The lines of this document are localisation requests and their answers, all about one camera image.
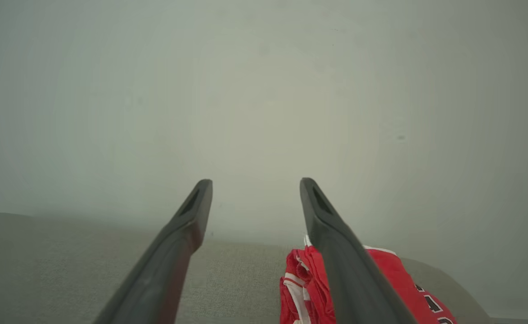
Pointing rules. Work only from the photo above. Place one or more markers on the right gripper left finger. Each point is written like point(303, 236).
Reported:
point(164, 265)

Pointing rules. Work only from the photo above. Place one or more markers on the red BULLS basketball jersey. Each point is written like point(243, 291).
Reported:
point(309, 288)

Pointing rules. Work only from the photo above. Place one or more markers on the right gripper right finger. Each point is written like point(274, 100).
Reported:
point(349, 274)

